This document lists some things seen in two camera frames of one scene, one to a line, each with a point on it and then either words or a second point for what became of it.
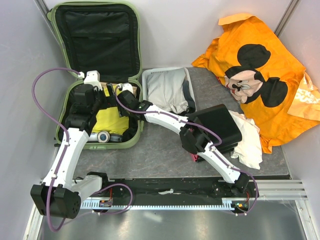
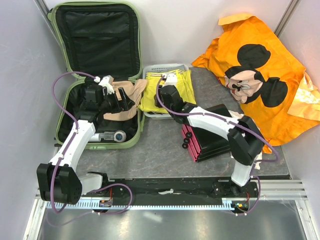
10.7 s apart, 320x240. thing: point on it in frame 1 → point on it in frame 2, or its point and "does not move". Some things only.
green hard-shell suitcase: [102, 42] does not move
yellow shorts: [109, 120] → [149, 101]
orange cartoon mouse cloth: [265, 79] does not move
